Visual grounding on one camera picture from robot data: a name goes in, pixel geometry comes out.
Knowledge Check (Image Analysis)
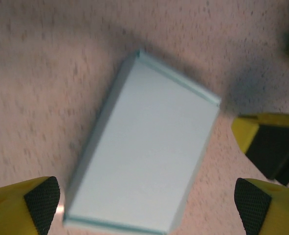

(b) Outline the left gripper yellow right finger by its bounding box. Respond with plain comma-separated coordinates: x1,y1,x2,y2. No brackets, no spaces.
233,178,289,235

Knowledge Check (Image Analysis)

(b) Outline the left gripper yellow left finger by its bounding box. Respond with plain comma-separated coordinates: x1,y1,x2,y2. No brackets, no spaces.
0,176,61,235

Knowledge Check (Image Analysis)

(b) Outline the light blue paper box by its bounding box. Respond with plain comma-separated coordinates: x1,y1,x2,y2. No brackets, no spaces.
62,48,222,235

